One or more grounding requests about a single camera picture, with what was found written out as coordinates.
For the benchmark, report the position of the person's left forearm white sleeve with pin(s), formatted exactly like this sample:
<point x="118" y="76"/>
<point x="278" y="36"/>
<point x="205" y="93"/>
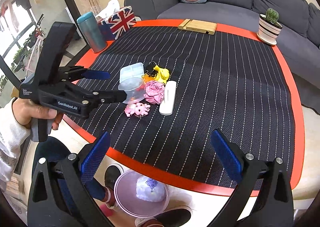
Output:
<point x="10" y="139"/>

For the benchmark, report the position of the pink crumpled paper ball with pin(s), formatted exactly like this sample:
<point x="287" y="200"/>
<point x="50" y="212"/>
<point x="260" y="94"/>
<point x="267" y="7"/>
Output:
<point x="153" y="92"/>

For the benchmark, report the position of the orange toy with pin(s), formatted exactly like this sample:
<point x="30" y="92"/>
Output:
<point x="145" y="78"/>

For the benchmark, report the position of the clear bin bag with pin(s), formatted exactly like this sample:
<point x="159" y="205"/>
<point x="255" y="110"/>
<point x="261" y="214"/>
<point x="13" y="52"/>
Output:
<point x="150" y="189"/>

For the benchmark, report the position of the clear plastic cup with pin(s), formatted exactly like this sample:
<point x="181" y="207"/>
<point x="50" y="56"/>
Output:
<point x="132" y="92"/>

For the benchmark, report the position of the white rectangular case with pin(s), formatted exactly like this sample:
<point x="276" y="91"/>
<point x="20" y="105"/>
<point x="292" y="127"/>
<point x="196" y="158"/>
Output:
<point x="168" y="99"/>

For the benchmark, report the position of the clear plastic box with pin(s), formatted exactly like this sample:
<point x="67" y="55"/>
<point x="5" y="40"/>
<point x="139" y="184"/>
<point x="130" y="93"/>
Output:
<point x="131" y="71"/>

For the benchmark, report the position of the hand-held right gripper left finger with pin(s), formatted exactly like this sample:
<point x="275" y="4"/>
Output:
<point x="96" y="157"/>

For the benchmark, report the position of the white cabinet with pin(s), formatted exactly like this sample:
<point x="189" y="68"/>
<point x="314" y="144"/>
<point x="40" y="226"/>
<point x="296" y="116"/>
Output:
<point x="70" y="14"/>

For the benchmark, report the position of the potted cactus striped pot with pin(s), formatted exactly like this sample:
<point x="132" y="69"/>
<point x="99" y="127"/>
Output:
<point x="270" y="28"/>

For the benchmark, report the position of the white tissue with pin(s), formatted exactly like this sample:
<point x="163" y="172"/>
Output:
<point x="111" y="7"/>

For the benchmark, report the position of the teal thermos bottle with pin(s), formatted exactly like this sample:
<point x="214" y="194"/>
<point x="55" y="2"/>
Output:
<point x="91" y="32"/>

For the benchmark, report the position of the flag print tissue box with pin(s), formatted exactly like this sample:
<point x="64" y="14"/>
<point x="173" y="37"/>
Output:
<point x="120" y="23"/>

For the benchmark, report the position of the person's leg blue jeans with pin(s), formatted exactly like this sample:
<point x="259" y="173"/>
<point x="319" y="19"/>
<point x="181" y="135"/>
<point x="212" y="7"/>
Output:
<point x="50" y="147"/>

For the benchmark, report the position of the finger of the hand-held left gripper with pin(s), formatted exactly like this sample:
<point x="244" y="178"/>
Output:
<point x="96" y="75"/>
<point x="110" y="96"/>

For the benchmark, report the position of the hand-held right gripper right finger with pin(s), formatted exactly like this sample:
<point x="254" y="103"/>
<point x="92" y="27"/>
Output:
<point x="226" y="157"/>

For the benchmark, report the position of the grey rug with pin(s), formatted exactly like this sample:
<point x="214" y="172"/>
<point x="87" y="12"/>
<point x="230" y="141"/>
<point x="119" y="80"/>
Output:
<point x="310" y="94"/>

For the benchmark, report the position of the pink trash bin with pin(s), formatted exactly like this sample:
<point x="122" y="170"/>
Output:
<point x="125" y="192"/>

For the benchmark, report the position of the black striped table mat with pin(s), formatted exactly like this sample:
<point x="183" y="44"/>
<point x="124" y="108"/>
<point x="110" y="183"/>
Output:
<point x="212" y="87"/>

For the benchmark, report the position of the pink octopus toy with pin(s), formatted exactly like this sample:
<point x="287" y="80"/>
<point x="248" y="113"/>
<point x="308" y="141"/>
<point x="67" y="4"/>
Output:
<point x="136" y="109"/>

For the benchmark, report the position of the black shoe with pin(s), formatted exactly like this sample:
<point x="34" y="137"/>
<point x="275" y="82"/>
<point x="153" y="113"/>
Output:
<point x="172" y="217"/>
<point x="111" y="177"/>

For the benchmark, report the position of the person's left hand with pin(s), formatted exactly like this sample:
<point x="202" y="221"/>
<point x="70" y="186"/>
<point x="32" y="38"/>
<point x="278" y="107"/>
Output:
<point x="27" y="111"/>

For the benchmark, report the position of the wooden phone stand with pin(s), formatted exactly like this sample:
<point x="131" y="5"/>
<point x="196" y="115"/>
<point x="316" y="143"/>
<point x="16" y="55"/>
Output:
<point x="197" y="26"/>

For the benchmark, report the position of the red table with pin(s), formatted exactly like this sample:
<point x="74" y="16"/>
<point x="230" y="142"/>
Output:
<point x="300" y="122"/>

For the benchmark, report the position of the yellow duck toy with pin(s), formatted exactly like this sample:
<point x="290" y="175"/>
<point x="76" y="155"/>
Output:
<point x="162" y="73"/>

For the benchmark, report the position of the pink bicycle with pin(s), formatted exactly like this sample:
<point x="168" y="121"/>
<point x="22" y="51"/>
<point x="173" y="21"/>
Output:
<point x="33" y="49"/>

